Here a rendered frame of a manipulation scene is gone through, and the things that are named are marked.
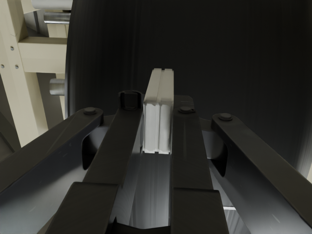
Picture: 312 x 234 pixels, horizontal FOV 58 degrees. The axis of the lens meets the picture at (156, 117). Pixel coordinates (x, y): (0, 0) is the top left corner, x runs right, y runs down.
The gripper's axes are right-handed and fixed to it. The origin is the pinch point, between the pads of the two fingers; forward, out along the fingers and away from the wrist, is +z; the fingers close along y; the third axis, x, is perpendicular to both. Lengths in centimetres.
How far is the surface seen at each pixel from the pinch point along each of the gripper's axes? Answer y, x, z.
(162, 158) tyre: 0.2, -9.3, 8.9
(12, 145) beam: -228, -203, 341
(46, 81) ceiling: -285, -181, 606
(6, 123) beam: -268, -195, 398
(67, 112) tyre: -11.0, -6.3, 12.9
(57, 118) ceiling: -201, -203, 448
